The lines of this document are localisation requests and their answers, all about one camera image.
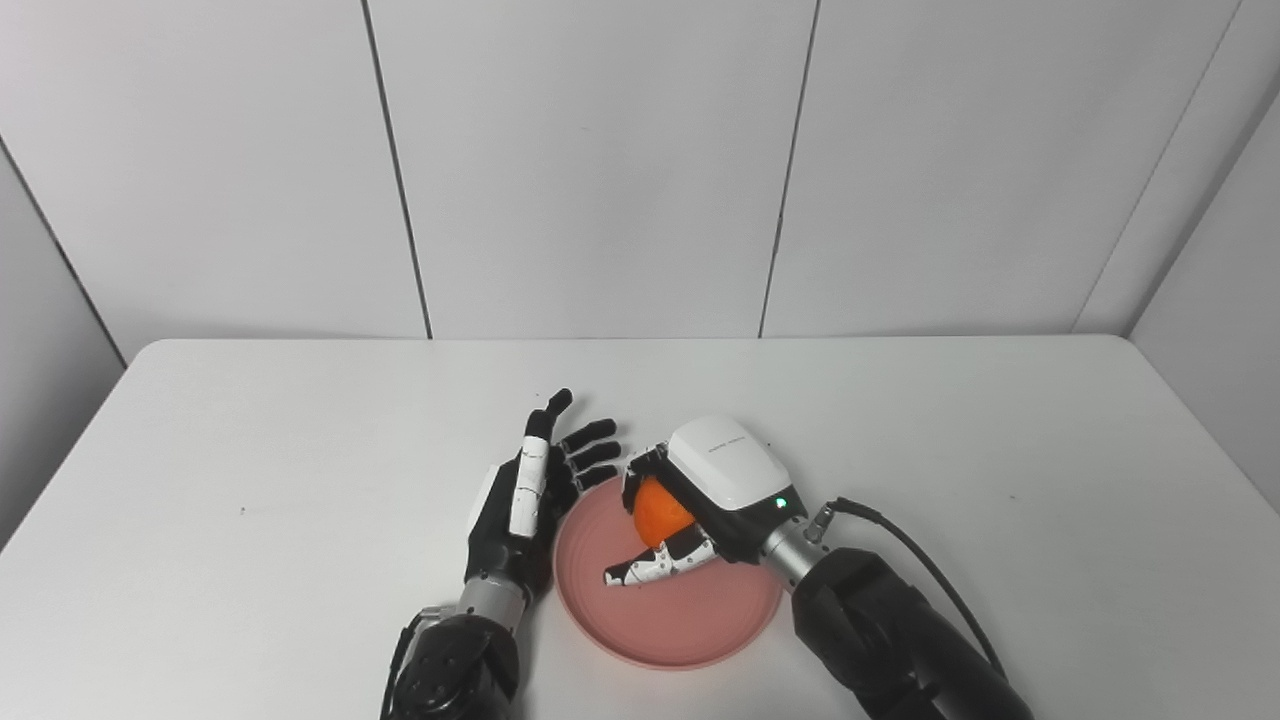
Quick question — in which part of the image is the orange fruit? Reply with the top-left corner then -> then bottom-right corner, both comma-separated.
633,477 -> 696,549

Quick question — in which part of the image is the pink round plate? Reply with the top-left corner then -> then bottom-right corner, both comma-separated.
553,470 -> 784,671

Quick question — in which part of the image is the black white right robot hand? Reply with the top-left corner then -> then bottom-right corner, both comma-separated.
603,415 -> 809,588

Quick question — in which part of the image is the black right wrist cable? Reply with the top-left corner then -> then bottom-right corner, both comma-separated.
810,497 -> 1006,681

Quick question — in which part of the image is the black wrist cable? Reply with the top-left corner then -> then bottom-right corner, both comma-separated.
810,497 -> 1006,681
378,608 -> 433,720

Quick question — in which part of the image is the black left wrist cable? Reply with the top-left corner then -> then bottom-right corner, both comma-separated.
378,608 -> 433,720

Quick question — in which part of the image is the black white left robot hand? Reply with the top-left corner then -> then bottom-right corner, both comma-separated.
464,388 -> 622,601

